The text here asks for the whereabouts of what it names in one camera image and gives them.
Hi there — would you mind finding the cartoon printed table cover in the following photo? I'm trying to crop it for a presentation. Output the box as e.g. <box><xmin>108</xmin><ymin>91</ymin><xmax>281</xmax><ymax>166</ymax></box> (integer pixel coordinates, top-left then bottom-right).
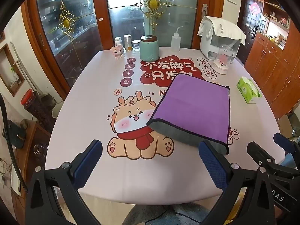
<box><xmin>44</xmin><ymin>46</ymin><xmax>287</xmax><ymax>204</ymax></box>

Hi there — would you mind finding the pink cartoon figurine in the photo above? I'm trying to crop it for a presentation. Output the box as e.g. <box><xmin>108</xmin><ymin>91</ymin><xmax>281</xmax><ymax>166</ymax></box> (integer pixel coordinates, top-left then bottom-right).
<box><xmin>111</xmin><ymin>44</ymin><xmax>125</xmax><ymax>59</ymax></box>

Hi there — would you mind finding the red lidded jar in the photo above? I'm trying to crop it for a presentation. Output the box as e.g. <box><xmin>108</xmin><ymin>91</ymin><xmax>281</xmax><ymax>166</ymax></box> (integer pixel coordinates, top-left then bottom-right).
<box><xmin>21</xmin><ymin>89</ymin><xmax>38</xmax><ymax>109</ymax></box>

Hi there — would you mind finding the purple towel with grey underside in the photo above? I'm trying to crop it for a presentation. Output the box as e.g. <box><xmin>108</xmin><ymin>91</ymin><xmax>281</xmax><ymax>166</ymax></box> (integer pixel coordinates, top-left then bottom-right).
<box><xmin>146</xmin><ymin>73</ymin><xmax>231</xmax><ymax>155</ymax></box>

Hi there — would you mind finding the gold capped bottle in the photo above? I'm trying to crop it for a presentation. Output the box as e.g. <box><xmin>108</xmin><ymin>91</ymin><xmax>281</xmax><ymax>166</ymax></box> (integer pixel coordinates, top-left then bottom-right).
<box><xmin>123</xmin><ymin>34</ymin><xmax>132</xmax><ymax>51</ymax></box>

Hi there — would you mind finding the clear squeeze wash bottle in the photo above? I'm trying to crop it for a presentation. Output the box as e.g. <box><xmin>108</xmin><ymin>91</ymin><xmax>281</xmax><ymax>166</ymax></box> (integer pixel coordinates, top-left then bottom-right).
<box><xmin>171</xmin><ymin>26</ymin><xmax>184</xmax><ymax>52</ymax></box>

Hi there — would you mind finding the wood framed glass door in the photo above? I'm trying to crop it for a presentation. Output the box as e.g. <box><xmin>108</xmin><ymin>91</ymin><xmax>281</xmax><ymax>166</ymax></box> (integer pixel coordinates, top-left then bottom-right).
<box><xmin>23</xmin><ymin>0</ymin><xmax>107</xmax><ymax>94</ymax></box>
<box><xmin>91</xmin><ymin>0</ymin><xmax>212</xmax><ymax>50</ymax></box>

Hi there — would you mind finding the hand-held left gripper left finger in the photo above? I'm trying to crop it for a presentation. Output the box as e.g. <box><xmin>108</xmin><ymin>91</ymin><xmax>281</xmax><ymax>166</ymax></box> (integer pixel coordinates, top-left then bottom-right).
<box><xmin>25</xmin><ymin>139</ymin><xmax>103</xmax><ymax>225</ymax></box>

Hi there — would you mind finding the green tissue pack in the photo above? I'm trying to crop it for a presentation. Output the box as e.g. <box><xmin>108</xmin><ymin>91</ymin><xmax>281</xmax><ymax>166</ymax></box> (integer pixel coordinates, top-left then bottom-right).
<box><xmin>236</xmin><ymin>76</ymin><xmax>262</xmax><ymax>104</ymax></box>

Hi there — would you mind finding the cardboard box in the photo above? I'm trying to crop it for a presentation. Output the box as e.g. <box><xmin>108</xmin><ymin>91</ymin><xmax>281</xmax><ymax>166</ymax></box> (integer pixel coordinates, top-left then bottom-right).
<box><xmin>277</xmin><ymin>114</ymin><xmax>300</xmax><ymax>138</ymax></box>

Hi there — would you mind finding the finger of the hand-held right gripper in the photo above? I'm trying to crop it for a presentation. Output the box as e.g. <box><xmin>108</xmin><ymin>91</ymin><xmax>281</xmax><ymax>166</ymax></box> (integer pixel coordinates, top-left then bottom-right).
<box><xmin>273</xmin><ymin>132</ymin><xmax>300</xmax><ymax>167</ymax></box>
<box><xmin>247</xmin><ymin>141</ymin><xmax>300</xmax><ymax>182</ymax></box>

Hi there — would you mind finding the dark wooden entrance door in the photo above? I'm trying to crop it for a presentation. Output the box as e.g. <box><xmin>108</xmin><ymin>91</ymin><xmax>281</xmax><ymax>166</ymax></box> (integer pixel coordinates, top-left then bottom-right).
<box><xmin>237</xmin><ymin>0</ymin><xmax>264</xmax><ymax>64</ymax></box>

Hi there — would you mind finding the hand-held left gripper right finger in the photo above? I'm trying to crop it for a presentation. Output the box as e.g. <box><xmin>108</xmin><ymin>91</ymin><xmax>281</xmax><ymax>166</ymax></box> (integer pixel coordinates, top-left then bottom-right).
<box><xmin>198</xmin><ymin>140</ymin><xmax>276</xmax><ymax>225</ymax></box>

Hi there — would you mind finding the white countertop appliance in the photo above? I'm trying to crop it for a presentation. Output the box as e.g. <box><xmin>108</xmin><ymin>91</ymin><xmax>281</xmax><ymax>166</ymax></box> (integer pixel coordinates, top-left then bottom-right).
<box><xmin>200</xmin><ymin>16</ymin><xmax>243</xmax><ymax>60</ymax></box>

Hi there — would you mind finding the red door decoration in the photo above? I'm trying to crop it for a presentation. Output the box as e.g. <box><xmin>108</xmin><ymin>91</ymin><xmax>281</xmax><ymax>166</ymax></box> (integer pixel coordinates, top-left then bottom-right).
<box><xmin>249</xmin><ymin>1</ymin><xmax>262</xmax><ymax>16</ymax></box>

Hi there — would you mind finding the white cloth cover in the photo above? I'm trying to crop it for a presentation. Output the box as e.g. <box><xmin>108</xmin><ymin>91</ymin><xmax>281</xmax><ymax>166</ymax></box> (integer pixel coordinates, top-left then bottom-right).
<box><xmin>197</xmin><ymin>16</ymin><xmax>246</xmax><ymax>46</ymax></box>

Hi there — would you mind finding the white bucket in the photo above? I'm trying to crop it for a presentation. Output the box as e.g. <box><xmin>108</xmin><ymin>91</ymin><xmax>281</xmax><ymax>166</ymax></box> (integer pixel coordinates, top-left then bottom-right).
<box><xmin>52</xmin><ymin>101</ymin><xmax>65</xmax><ymax>119</ymax></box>

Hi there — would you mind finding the wooden side table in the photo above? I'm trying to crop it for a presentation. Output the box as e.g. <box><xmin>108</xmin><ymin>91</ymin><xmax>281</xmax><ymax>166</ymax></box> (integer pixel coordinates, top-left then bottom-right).
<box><xmin>13</xmin><ymin>119</ymin><xmax>52</xmax><ymax>193</ymax></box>

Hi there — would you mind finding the wooden wall cabinet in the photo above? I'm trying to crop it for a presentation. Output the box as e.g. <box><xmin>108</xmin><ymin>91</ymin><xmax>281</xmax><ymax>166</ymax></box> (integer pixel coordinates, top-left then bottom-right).
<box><xmin>244</xmin><ymin>0</ymin><xmax>300</xmax><ymax>120</ymax></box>

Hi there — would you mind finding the teal canister with wooden lid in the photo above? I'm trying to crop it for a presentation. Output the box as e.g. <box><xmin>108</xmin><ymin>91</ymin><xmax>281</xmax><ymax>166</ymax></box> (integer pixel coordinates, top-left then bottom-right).
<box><xmin>140</xmin><ymin>35</ymin><xmax>160</xmax><ymax>62</ymax></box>

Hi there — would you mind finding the gold door ornament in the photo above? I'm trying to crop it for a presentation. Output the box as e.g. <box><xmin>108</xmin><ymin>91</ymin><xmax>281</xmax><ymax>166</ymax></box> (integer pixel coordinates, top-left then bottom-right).
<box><xmin>56</xmin><ymin>3</ymin><xmax>79</xmax><ymax>41</ymax></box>
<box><xmin>135</xmin><ymin>0</ymin><xmax>173</xmax><ymax>32</ymax></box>

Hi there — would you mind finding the glass dome ornament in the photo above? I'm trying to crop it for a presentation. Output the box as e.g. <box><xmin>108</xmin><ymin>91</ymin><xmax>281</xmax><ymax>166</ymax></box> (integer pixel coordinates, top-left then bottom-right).
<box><xmin>213</xmin><ymin>44</ymin><xmax>235</xmax><ymax>75</ymax></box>

